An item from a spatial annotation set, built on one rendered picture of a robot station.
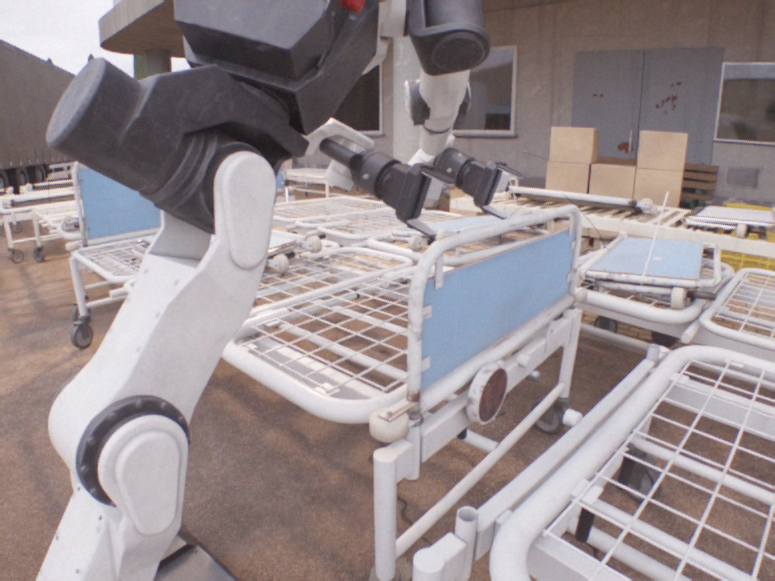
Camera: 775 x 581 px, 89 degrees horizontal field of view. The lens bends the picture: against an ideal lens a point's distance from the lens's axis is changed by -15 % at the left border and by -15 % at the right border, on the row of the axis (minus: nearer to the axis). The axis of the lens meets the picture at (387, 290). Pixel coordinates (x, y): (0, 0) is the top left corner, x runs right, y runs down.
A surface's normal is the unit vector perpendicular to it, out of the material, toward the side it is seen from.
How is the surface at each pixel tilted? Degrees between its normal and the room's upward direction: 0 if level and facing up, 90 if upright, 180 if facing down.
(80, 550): 50
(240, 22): 78
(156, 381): 90
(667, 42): 90
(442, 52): 150
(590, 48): 90
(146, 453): 90
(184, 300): 106
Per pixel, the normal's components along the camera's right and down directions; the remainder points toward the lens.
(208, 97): 0.79, 0.19
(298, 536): 0.00, -0.95
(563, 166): -0.53, 0.27
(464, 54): 0.02, 0.98
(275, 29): -0.04, 0.11
